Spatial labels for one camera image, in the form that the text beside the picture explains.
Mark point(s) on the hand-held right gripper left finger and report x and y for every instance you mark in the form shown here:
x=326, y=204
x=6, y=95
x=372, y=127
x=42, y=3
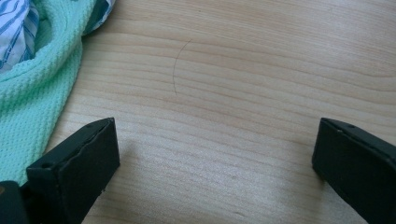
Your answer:
x=74, y=168

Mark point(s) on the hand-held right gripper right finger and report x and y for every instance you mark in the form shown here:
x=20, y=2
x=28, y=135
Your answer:
x=358, y=161

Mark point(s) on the mint green knitted cloth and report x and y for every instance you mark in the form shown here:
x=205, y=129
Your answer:
x=37, y=93

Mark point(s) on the thin dark hair strand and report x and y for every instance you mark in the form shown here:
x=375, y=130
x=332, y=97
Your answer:
x=174, y=67

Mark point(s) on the blue white striped cloth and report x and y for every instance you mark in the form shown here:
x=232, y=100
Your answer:
x=15, y=31

